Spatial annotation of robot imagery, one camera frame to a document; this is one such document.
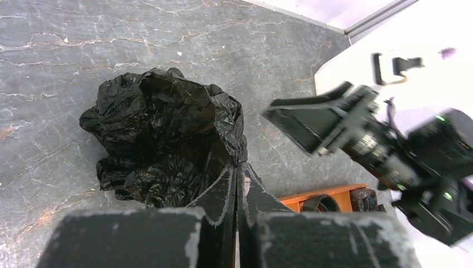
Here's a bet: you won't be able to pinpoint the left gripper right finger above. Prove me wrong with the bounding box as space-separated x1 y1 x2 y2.
238 162 421 267

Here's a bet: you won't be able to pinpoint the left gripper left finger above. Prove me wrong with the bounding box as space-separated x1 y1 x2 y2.
38 164 236 267

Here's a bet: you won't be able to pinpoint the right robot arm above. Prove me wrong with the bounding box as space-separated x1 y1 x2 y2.
263 82 472 245

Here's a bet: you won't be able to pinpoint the rolled sock orange stripes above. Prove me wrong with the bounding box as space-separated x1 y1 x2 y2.
301 194 341 212

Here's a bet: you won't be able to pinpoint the wooden compartment tray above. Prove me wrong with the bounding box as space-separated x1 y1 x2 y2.
279 184 368 213

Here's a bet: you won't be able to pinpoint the black trash bag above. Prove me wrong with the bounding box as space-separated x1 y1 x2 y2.
79 68 247 208

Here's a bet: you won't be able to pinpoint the white trash bin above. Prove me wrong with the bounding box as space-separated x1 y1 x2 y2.
314 1 472 124

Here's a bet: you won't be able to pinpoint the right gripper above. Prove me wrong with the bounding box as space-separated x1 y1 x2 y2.
263 82 422 189

